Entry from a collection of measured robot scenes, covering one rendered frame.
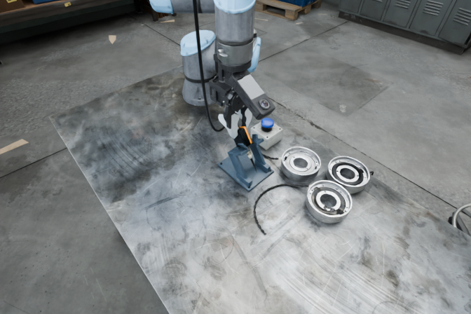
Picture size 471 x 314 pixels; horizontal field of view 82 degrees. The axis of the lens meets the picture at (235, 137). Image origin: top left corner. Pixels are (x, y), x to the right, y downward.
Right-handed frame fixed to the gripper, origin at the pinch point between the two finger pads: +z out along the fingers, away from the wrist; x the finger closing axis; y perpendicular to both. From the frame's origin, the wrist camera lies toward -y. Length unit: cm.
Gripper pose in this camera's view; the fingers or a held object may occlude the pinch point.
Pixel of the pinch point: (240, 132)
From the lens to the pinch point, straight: 70.5
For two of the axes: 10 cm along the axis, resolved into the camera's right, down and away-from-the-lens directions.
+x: -7.3, 4.6, -5.0
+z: 0.0, 7.3, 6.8
